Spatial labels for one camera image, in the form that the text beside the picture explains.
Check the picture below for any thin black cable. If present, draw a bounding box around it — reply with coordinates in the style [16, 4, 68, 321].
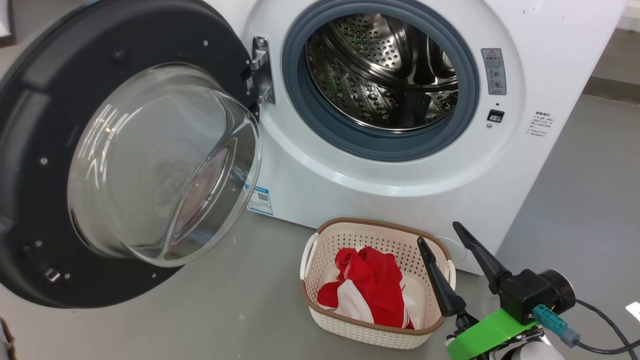
[575, 339, 640, 356]
[574, 298, 638, 360]

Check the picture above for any grey warning label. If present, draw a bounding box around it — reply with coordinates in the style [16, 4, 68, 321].
[481, 48, 507, 96]

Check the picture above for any black round glass washer door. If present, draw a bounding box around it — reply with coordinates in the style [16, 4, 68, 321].
[0, 0, 263, 309]

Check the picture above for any teal cable connector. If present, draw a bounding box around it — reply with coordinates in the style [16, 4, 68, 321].
[532, 304, 581, 348]

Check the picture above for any black printed text sticker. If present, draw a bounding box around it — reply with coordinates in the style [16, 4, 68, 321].
[530, 111, 556, 138]

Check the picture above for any blue energy label sticker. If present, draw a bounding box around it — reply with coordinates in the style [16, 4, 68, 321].
[246, 185, 274, 216]

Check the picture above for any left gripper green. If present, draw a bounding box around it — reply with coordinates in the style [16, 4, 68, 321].
[417, 221, 538, 360]

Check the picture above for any round white drain cover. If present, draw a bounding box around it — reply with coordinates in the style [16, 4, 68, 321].
[435, 235, 467, 263]

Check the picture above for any cream basket with brown rim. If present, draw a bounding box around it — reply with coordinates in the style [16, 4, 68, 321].
[299, 217, 457, 350]

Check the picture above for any metal door hinge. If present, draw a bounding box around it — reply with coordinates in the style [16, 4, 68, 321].
[248, 36, 276, 106]

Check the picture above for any white washing machine body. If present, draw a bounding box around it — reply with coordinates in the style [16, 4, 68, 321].
[200, 0, 628, 276]

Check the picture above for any red and white garment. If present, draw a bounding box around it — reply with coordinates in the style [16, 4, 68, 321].
[317, 246, 416, 330]

